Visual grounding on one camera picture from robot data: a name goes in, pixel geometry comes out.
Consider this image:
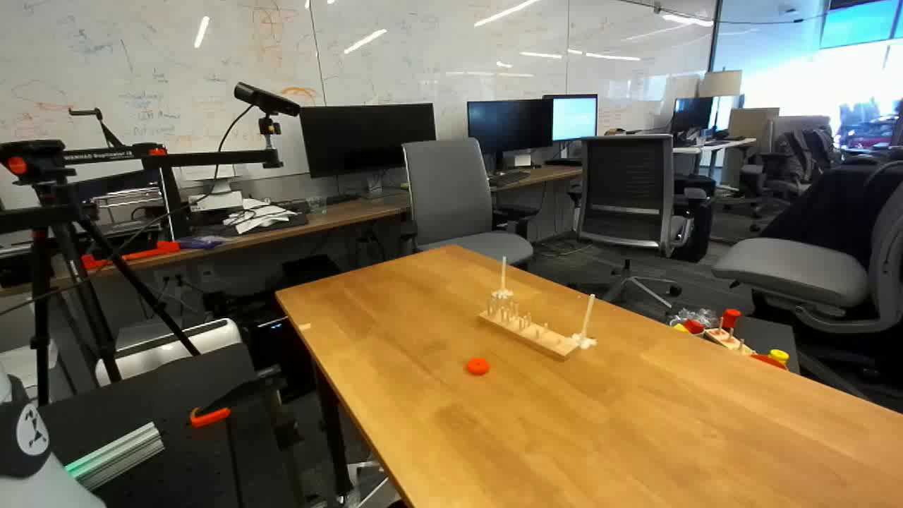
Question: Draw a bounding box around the wooden rack with white pegs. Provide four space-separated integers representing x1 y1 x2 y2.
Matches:
478 255 601 361

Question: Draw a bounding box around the grey fabric office chair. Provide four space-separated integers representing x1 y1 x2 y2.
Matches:
400 135 537 269

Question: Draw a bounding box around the long wooden office desk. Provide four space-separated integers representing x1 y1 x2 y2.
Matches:
52 163 587 289

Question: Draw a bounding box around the large black computer monitor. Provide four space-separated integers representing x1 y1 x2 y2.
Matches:
297 101 441 180

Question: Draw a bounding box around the lit computer monitor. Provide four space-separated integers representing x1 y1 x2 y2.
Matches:
549 90 601 148

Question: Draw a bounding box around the black mesh office chair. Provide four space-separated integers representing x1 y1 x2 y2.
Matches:
567 134 691 289

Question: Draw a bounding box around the pile of white papers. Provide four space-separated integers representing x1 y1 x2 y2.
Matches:
192 191 302 237

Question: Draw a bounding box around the small dark distant monitor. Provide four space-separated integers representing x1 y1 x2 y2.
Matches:
670 96 716 135

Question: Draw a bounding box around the grey office chair, dark back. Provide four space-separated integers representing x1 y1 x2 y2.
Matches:
712 162 903 385

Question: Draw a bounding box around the silver aluminium bar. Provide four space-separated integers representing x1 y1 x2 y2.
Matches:
62 420 169 492

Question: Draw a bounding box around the black stereo camera on stand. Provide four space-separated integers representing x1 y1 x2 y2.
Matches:
233 79 306 142

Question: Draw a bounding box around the orange clamp handle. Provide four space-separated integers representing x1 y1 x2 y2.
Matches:
187 405 234 433

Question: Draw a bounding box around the black camera tripod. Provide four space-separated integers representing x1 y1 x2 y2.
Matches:
0 139 286 409

